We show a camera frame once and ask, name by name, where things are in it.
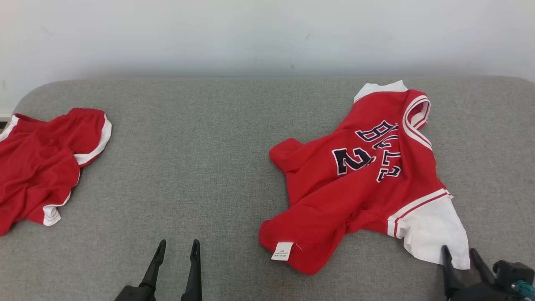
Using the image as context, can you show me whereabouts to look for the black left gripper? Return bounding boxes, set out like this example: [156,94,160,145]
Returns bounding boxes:
[115,239,203,301]

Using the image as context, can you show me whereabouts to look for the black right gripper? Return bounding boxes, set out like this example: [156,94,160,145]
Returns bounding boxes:
[441,245,525,301]

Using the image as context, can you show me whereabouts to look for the red basketball jersey white sleeves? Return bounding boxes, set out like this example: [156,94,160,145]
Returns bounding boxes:
[258,81,471,275]

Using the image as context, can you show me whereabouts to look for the red shorts white trim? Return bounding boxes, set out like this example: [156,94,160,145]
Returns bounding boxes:
[0,108,112,237]

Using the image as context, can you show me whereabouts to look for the grey fabric sofa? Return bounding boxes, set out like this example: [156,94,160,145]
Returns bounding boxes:
[0,76,535,301]

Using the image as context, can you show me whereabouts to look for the teal cable connector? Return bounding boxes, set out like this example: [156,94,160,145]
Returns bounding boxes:
[512,281,535,300]

